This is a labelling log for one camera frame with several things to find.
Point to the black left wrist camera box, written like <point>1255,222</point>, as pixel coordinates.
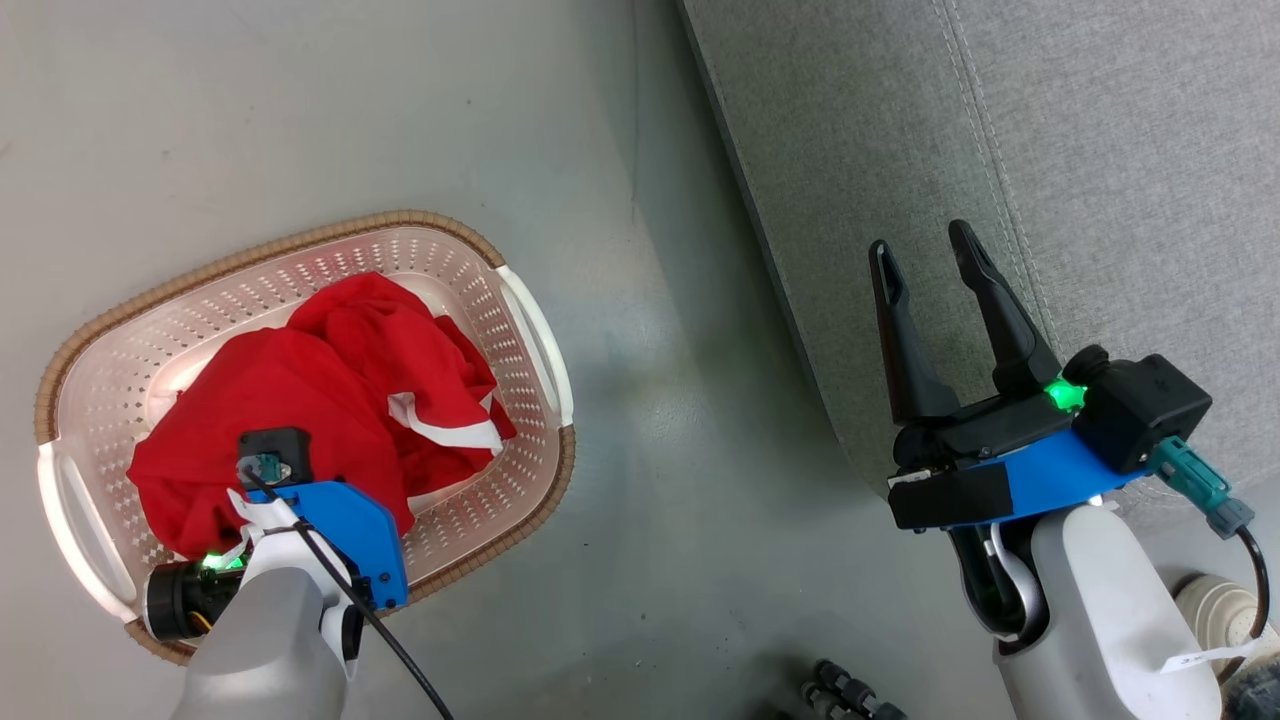
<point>285,448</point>

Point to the grey fabric sofa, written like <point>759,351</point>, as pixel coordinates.
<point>1080,150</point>

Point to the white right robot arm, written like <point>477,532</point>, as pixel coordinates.
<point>1100,620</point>

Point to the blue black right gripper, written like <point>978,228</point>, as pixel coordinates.
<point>980,470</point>

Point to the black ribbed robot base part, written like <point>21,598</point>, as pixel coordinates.
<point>850,695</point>

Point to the red garment thin striped trim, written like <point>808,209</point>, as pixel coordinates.
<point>262,415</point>

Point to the red garment broad white band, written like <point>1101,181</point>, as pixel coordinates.
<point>400,335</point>

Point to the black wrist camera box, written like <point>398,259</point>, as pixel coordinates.
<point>285,448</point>
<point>1145,410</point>

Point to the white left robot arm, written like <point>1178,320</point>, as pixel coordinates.
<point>265,650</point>

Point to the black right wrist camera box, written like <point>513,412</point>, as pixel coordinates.
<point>1145,410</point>

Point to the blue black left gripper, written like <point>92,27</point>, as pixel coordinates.
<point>350,530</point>

